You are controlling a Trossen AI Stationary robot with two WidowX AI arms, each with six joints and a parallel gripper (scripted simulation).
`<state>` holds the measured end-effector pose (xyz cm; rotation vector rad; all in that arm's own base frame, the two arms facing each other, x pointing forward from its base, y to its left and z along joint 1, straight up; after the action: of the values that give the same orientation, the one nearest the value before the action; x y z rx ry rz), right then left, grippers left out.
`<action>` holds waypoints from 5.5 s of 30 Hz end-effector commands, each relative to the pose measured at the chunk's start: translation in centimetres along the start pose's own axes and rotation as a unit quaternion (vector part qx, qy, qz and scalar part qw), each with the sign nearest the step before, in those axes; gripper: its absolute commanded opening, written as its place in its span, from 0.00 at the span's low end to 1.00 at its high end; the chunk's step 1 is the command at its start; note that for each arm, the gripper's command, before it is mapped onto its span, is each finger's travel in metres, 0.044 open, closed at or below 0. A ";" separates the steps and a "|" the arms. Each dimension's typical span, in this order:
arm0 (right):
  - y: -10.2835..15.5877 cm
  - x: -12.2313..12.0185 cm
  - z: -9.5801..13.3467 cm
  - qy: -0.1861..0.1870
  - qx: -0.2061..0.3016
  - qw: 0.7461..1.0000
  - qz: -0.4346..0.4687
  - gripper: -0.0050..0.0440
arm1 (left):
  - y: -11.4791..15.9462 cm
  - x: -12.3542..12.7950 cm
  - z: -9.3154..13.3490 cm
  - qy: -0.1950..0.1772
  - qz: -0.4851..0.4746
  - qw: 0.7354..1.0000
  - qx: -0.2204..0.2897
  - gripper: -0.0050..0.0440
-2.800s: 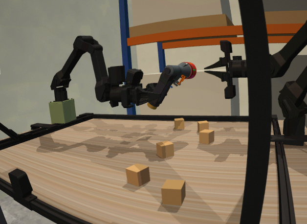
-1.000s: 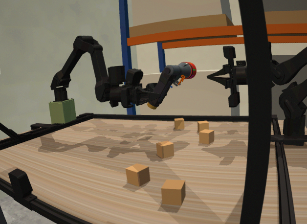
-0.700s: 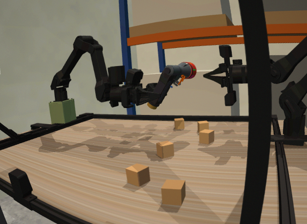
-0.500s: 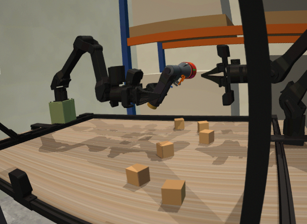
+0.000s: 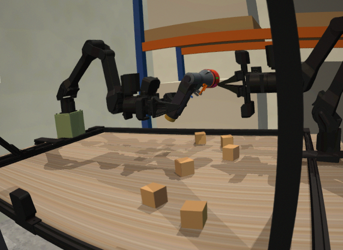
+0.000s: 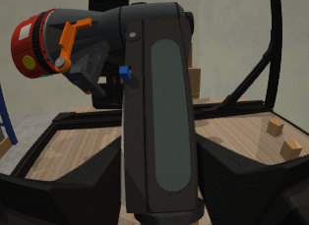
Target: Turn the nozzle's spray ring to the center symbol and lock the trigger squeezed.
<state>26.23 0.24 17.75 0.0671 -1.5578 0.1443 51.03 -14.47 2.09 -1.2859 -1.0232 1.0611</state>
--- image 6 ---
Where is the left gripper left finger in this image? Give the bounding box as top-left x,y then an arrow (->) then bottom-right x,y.
0,136 -> 121,225

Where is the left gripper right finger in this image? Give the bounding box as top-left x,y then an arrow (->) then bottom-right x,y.
196,133 -> 309,225

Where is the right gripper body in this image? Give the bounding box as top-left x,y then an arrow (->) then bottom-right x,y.
89,0 -> 129,109

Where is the black hose nozzle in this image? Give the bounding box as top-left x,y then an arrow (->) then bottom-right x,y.
11,2 -> 205,225

